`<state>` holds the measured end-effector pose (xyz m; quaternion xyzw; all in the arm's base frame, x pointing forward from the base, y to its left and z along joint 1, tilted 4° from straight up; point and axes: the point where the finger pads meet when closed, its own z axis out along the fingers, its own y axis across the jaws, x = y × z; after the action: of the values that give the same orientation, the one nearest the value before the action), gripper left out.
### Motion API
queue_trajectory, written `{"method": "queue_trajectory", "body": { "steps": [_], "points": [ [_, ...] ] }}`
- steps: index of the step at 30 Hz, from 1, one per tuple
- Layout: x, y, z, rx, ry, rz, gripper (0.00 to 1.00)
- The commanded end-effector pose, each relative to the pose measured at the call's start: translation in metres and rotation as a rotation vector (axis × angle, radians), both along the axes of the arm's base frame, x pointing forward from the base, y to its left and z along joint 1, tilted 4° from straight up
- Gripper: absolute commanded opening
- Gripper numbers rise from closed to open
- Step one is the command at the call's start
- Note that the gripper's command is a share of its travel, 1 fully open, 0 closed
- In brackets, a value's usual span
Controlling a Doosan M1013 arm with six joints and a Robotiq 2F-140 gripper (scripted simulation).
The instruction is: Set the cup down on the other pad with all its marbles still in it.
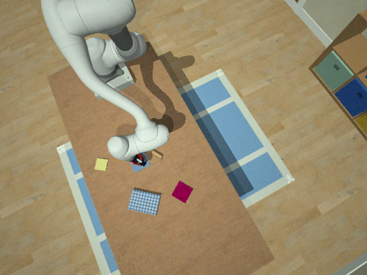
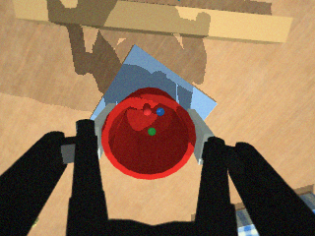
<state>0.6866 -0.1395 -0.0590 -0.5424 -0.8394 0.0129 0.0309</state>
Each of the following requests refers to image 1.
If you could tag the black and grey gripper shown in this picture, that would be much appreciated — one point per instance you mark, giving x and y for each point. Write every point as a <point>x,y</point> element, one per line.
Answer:
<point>140,161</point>

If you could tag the pale yellow sticky-note pad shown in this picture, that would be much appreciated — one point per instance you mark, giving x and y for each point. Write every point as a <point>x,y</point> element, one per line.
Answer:
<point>101,164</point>

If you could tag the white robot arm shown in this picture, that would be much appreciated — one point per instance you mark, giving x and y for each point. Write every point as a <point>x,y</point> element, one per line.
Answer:
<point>69,22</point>

